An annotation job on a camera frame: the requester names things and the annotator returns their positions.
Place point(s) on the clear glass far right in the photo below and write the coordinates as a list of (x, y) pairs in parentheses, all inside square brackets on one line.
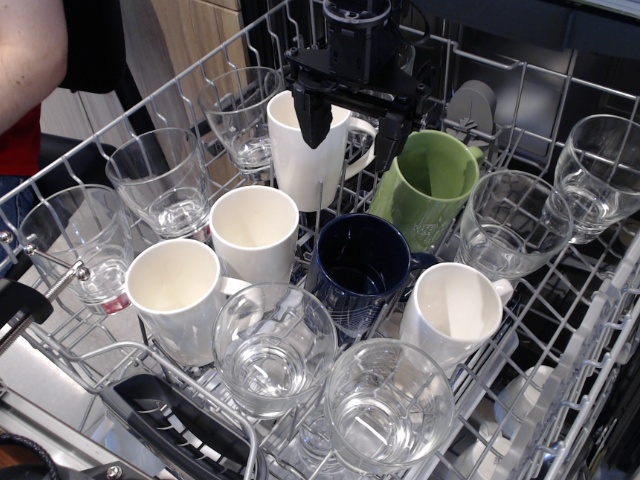
[(597, 174)]

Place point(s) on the clear glass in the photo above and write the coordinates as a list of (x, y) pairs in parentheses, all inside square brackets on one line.
[(86, 223), (161, 176), (273, 346), (513, 224), (597, 174), (235, 106), (405, 57), (388, 406)]

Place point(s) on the black clamp with screw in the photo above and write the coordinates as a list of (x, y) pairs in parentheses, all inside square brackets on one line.
[(28, 305)]

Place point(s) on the clear glass left middle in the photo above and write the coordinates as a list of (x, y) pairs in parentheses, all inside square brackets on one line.
[(161, 176)]

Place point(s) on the grey plastic spray fitting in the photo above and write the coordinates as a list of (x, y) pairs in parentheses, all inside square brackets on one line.
[(473, 106)]

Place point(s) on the grey wire dishwasher rack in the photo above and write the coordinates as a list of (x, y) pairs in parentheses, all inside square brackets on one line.
[(579, 313)]

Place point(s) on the clear glass rear centre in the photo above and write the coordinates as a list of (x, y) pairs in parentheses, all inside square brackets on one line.
[(405, 57)]

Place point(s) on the dark blue ceramic mug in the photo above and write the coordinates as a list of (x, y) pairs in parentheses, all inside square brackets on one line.
[(361, 263)]

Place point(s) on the white mug front right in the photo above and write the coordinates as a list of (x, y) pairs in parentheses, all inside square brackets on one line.
[(452, 311)]

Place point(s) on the clear glass far left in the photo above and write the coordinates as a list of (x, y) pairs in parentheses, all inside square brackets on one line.
[(86, 223)]

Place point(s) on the tall white mug rear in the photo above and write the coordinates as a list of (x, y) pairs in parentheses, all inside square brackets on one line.
[(311, 176)]

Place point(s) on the white handleless cup centre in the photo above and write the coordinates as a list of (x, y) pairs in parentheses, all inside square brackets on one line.
[(254, 230)]

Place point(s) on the clear glass front centre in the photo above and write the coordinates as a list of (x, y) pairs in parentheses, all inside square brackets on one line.
[(273, 346)]

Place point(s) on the clear glass rear left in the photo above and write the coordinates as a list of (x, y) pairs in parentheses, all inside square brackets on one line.
[(235, 106)]

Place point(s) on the green ceramic mug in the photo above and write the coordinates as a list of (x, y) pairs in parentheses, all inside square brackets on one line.
[(426, 186)]

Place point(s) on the clear glass right middle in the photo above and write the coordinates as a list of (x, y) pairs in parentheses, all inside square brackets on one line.
[(513, 224)]

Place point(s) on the black rack handle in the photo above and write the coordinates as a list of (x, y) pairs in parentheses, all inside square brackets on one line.
[(191, 442)]

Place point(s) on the clear glass front bottom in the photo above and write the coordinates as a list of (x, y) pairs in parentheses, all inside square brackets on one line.
[(388, 406)]

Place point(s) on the white dishes lower rack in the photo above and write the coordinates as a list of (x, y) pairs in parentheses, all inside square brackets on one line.
[(515, 402)]

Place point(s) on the white mug front left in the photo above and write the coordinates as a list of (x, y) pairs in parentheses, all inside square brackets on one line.
[(178, 288)]

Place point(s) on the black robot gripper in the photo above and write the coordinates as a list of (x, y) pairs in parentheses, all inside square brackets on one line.
[(363, 42)]

